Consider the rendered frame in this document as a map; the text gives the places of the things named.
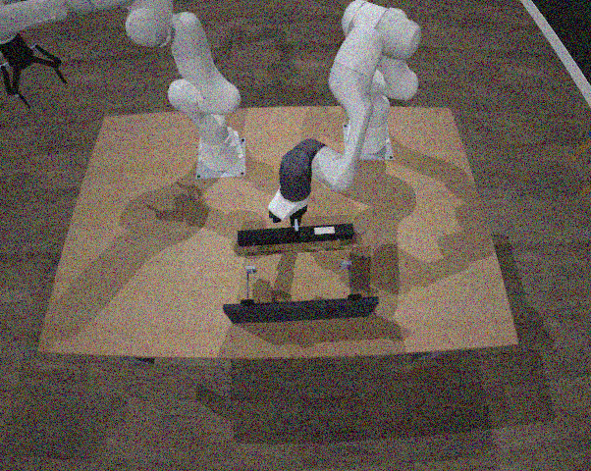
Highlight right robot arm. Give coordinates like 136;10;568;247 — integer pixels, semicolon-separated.
0;0;243;172

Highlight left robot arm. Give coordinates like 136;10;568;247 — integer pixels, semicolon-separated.
268;0;421;223

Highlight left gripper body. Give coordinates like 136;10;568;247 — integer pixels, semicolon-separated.
291;205;307;222

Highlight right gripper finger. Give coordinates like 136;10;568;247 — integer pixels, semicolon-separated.
0;60;30;108
25;42;67;84

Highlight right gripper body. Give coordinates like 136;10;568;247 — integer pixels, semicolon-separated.
0;33;33;70

